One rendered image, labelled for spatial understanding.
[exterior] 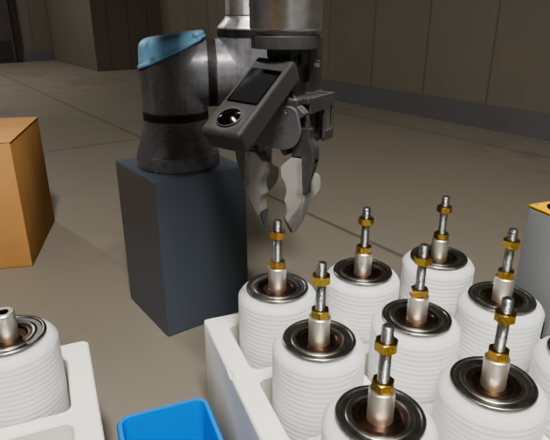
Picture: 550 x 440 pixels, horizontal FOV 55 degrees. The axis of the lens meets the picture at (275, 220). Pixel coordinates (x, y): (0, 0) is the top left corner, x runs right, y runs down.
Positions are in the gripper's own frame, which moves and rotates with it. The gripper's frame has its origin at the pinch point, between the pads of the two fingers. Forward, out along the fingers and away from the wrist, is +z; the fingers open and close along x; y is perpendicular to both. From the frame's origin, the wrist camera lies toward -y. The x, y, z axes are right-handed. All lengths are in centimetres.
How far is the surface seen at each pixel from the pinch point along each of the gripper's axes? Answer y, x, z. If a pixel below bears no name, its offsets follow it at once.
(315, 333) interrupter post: -7.7, -9.4, 7.6
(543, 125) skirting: 225, -7, 28
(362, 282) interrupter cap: 6.9, -8.4, 8.9
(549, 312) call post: 25.6, -28.7, 16.4
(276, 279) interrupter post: -0.4, -0.4, 7.4
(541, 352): 3.5, -29.0, 9.4
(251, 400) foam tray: -10.7, -3.7, 16.3
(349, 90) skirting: 274, 112, 26
